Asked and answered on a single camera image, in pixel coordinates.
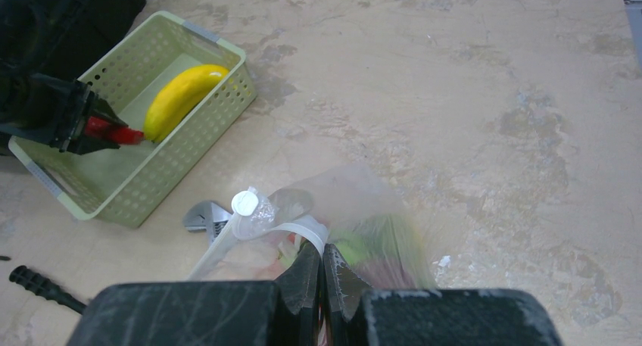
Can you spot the red handled adjustable wrench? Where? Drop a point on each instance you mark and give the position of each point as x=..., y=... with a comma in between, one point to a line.
x=207, y=217

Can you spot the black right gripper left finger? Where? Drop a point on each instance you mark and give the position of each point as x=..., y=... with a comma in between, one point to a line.
x=284, y=311

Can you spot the dark red apple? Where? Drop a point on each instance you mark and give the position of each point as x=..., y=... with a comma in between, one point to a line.
x=382, y=273

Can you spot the red chili pepper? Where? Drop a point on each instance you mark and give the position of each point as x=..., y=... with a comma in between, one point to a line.
x=111, y=132

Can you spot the black hammer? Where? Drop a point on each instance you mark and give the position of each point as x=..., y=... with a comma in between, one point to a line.
x=43, y=287

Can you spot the green watermelon toy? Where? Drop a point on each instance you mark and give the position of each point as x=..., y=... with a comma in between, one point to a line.
x=384, y=238

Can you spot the clear zip top bag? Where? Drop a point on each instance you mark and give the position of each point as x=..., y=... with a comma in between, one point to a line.
x=267, y=232

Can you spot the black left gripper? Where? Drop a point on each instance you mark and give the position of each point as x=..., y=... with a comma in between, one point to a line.
x=54, y=112

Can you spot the black plastic toolbox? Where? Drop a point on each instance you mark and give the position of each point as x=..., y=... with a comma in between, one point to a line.
x=61, y=38

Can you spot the aluminium frame rail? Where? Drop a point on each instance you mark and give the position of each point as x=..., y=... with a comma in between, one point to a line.
x=633, y=11

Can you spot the yellow banana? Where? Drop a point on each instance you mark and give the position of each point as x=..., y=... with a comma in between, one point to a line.
x=178, y=98

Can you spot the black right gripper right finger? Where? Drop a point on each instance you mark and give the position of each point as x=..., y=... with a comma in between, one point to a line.
x=357, y=314

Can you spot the pale green perforated basket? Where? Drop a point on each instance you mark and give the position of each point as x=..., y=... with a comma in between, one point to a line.
x=125, y=185

